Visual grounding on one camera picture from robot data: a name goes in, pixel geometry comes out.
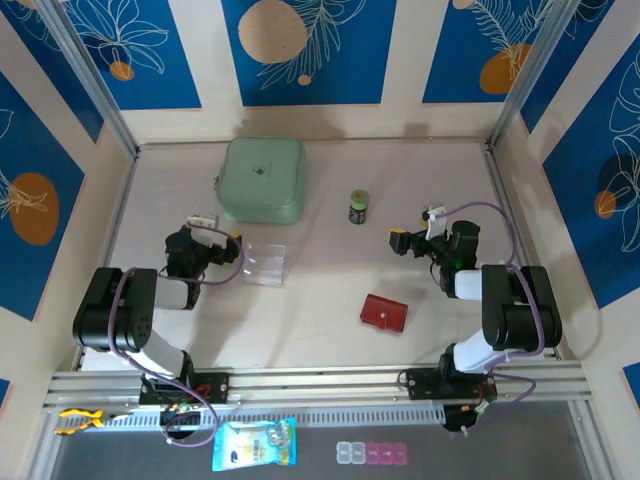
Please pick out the red card holder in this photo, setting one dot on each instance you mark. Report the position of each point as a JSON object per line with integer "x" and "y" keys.
{"x": 382, "y": 312}

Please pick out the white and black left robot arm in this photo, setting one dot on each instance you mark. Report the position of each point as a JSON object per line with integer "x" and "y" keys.
{"x": 135, "y": 320}

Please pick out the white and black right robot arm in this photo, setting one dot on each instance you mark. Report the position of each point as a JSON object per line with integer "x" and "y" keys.
{"x": 520, "y": 310}

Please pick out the small green-lid jar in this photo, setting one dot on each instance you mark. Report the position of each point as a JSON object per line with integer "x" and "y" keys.
{"x": 359, "y": 207}

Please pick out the green zip pouch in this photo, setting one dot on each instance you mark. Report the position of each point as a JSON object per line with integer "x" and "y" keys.
{"x": 262, "y": 180}

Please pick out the blue snack packet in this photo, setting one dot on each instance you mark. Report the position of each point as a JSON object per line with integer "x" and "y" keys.
{"x": 252, "y": 447}

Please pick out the pink small pill box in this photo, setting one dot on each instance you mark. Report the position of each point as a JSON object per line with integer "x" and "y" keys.
{"x": 372, "y": 453}
{"x": 386, "y": 453}
{"x": 400, "y": 453}

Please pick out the clear small pill box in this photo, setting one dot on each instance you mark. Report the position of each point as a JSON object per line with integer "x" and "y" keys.
{"x": 343, "y": 453}
{"x": 357, "y": 453}

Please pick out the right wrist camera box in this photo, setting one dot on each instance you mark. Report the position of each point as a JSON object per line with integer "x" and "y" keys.
{"x": 434, "y": 227}

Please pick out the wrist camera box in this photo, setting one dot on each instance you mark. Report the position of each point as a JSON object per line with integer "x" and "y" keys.
{"x": 202, "y": 220}
{"x": 434, "y": 227}

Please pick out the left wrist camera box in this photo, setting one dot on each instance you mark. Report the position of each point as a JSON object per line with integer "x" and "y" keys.
{"x": 202, "y": 220}

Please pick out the aluminium side rail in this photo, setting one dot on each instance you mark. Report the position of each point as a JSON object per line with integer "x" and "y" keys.
{"x": 114, "y": 235}
{"x": 502, "y": 185}

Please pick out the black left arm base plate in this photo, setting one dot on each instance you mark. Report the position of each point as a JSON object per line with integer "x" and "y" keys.
{"x": 220, "y": 387}

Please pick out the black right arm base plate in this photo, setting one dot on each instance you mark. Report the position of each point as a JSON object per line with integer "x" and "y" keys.
{"x": 420, "y": 382}

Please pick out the aluminium rail beam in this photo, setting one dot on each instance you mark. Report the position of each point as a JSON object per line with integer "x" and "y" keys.
{"x": 320, "y": 380}

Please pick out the aluminium corner post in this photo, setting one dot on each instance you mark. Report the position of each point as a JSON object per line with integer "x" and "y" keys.
{"x": 535, "y": 75}
{"x": 90, "y": 80}

